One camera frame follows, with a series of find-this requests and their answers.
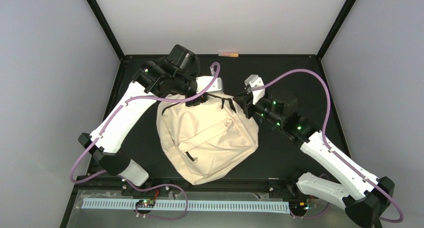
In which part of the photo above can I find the beige canvas backpack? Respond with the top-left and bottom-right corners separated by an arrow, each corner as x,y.
156,92 -> 259,185

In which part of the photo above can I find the black frame post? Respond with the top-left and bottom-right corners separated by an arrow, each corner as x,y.
316,0 -> 357,61
86,0 -> 125,60

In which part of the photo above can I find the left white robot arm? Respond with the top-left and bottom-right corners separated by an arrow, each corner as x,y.
69,44 -> 220,186

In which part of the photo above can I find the orange highlighter pen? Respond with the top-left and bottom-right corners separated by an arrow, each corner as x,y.
218,52 -> 239,57

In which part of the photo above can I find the black frame post left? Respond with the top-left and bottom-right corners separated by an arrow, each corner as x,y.
86,0 -> 125,60

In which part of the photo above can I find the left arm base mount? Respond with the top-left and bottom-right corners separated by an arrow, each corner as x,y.
121,178 -> 172,199

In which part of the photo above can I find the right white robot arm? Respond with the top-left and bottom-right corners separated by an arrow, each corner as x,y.
234,93 -> 395,228

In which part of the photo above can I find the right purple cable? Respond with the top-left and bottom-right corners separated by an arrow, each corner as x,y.
251,68 -> 405,224

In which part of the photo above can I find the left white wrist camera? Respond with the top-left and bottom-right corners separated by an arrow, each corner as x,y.
195,76 -> 224,94

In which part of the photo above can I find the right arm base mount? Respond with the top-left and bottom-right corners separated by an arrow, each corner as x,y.
268,180 -> 317,202

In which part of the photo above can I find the light blue slotted cable duct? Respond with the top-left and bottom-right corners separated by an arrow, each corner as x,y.
80,198 -> 290,214

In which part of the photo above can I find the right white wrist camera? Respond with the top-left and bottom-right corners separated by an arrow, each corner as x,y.
244,74 -> 266,105

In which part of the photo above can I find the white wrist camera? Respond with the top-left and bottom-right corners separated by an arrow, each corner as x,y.
195,76 -> 224,94
244,74 -> 266,105

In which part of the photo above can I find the black frame post right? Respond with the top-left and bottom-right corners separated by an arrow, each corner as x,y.
316,0 -> 357,61

